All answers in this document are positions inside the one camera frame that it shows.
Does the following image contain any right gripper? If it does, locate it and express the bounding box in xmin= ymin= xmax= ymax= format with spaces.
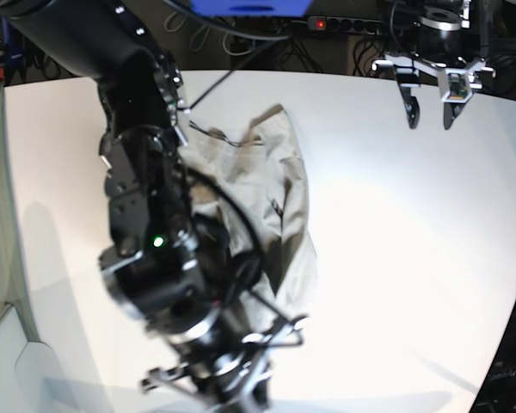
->
xmin=140 ymin=313 xmax=308 ymax=412

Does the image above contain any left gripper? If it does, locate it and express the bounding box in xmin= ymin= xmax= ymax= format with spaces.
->
xmin=372 ymin=53 xmax=495 ymax=130

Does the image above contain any beige t-shirt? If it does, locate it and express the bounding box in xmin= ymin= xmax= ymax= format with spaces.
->
xmin=181 ymin=104 xmax=318 ymax=319

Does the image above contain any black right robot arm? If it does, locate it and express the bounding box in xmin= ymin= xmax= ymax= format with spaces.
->
xmin=0 ymin=1 xmax=303 ymax=412

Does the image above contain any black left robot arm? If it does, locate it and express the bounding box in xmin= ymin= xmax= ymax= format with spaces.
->
xmin=372 ymin=1 xmax=496 ymax=130

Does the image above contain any black power strip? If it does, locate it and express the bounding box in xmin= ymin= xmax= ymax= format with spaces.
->
xmin=306 ymin=15 xmax=382 ymax=34

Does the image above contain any blue plastic box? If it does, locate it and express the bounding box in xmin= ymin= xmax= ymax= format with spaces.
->
xmin=190 ymin=0 xmax=312 ymax=17

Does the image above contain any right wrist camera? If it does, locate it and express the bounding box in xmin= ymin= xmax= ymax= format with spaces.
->
xmin=446 ymin=73 xmax=469 ymax=102

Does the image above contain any white cable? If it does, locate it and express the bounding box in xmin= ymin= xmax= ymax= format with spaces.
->
xmin=221 ymin=25 xmax=280 ymax=57

